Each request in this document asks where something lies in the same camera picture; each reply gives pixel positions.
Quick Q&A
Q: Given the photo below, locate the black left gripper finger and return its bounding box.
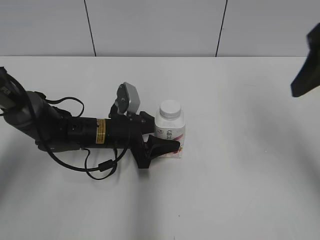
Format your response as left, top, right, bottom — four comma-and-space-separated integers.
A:
144, 135, 180, 161
139, 111, 155, 135

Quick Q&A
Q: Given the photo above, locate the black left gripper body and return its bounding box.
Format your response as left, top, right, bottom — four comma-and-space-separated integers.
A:
105, 105, 151, 169

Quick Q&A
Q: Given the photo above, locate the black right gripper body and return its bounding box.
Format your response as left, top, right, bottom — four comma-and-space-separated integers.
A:
290, 23, 320, 98

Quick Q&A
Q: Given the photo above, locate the white strawberry yogurt bottle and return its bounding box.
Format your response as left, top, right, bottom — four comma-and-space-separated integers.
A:
154, 110, 186, 158

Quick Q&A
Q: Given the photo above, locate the white plastic bottle cap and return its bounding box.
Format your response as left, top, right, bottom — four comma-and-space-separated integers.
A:
159, 100, 182, 120

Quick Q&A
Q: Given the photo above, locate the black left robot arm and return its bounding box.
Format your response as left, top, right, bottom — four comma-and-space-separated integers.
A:
0, 67, 180, 169

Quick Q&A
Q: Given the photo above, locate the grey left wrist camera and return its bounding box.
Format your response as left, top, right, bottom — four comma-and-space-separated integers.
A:
114, 82, 141, 115

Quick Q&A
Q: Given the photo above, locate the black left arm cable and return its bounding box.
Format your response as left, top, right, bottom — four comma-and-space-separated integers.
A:
0, 72, 132, 181

